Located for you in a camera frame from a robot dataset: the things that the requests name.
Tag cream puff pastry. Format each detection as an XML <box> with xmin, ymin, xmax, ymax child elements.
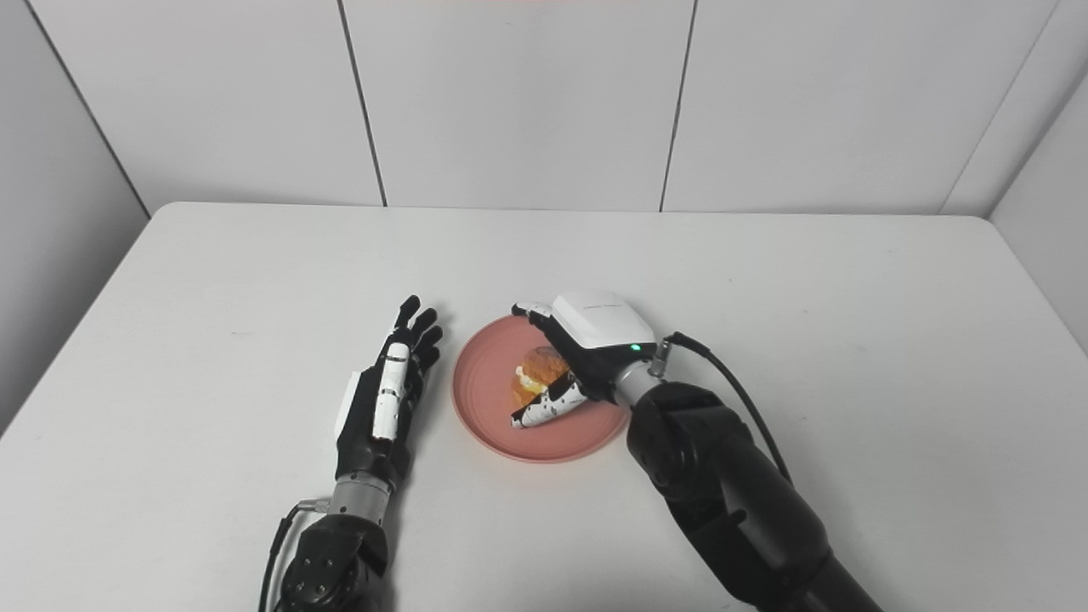
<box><xmin>510</xmin><ymin>345</ymin><xmax>570</xmax><ymax>413</ymax></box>

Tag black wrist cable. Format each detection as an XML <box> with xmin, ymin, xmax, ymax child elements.
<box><xmin>650</xmin><ymin>332</ymin><xmax>793</xmax><ymax>485</ymax></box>
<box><xmin>258</xmin><ymin>498</ymin><xmax>331</xmax><ymax>612</ymax></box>

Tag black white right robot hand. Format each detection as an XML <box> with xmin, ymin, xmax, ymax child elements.
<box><xmin>510</xmin><ymin>290</ymin><xmax>660</xmax><ymax>430</ymax></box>

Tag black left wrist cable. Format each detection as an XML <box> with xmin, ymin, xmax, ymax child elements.
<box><xmin>258</xmin><ymin>498</ymin><xmax>331</xmax><ymax>612</ymax></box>

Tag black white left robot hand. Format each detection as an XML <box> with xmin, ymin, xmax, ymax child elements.
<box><xmin>334</xmin><ymin>295</ymin><xmax>445</xmax><ymax>490</ymax></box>

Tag pink round plate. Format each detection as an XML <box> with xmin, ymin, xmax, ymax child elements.
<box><xmin>451</xmin><ymin>314</ymin><xmax>632</xmax><ymax>464</ymax></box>

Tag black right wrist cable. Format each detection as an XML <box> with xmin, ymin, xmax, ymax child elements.
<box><xmin>650</xmin><ymin>332</ymin><xmax>793</xmax><ymax>485</ymax></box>

